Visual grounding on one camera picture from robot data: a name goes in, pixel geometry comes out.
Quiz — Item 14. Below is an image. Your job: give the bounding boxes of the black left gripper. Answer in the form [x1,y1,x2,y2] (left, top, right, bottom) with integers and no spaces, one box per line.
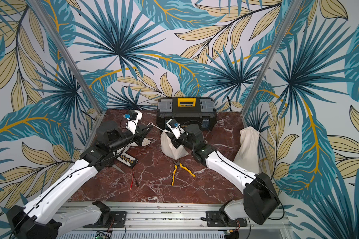
[108,123,153,152]

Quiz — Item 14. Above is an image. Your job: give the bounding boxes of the cream cloth drawstring bag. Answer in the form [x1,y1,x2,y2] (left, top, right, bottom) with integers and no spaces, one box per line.
[148,122,188,160]

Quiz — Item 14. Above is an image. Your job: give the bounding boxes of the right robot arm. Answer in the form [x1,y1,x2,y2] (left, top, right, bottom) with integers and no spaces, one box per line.
[166,119,281,226]

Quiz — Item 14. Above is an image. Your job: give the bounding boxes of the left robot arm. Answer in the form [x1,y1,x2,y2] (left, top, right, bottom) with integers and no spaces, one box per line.
[6,120,152,239]

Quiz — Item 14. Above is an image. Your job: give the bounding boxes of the black plastic toolbox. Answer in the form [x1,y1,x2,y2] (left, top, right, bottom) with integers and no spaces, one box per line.
[156,97,217,130]

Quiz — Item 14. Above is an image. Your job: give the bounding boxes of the red test probe lead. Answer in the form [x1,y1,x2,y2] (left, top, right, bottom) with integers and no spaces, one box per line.
[130,167,135,190]

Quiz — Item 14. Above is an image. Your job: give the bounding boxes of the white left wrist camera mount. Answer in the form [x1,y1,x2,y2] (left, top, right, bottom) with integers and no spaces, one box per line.
[125,110,143,134]

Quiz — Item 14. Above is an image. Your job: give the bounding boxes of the yellow handled pliers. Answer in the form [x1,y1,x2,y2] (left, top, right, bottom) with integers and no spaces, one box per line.
[171,159,196,186]

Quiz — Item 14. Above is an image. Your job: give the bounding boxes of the yellow toolbox handle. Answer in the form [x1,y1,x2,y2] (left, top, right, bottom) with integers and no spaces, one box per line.
[177,97,196,107]

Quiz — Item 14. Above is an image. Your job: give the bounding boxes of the black handled scissors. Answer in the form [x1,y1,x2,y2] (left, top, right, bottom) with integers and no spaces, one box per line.
[112,164,125,174]

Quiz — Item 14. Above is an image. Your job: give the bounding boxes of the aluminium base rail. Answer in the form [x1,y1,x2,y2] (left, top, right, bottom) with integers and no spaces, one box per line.
[55,201,292,239]

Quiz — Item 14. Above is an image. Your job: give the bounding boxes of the aluminium corner post left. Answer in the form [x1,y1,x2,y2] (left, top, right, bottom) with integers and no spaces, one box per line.
[28,0,103,115]

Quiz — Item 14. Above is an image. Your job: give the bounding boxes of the aluminium corner post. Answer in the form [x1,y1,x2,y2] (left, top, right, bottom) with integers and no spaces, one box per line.
[241,0,302,119]
[28,0,103,115]

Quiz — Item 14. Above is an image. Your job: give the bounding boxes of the aluminium corner post right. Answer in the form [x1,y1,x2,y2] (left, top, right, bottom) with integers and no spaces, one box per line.
[241,0,302,119]

